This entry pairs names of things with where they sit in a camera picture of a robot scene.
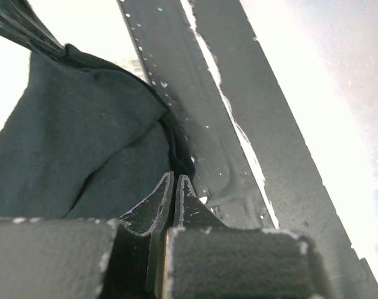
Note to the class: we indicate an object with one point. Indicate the black t shirt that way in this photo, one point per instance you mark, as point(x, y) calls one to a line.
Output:
point(86, 139)

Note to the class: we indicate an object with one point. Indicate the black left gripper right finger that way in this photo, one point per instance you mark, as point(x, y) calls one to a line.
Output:
point(204, 258)

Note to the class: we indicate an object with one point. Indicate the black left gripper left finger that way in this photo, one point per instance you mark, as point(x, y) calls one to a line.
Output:
point(88, 257)

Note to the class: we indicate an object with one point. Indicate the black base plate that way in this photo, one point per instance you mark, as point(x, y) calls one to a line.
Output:
point(299, 81)

